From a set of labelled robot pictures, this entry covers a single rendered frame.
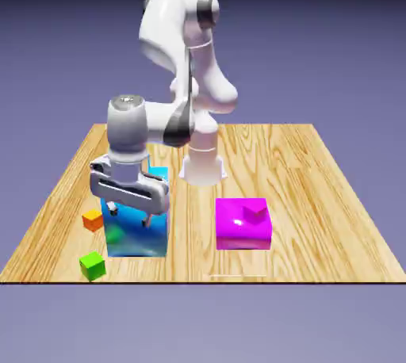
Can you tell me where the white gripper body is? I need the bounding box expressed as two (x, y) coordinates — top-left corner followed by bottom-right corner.
(89, 168), (170, 216)

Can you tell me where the small orange cube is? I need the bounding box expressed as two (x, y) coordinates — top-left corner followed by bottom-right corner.
(81, 208), (105, 232)

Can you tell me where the small green cube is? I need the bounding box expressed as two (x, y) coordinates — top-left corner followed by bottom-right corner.
(79, 250), (106, 282)

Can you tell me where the large blue box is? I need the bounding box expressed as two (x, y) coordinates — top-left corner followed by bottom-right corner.
(100, 165), (169, 258)

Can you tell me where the large magenta box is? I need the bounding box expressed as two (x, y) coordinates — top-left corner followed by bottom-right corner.
(215, 197), (273, 250)

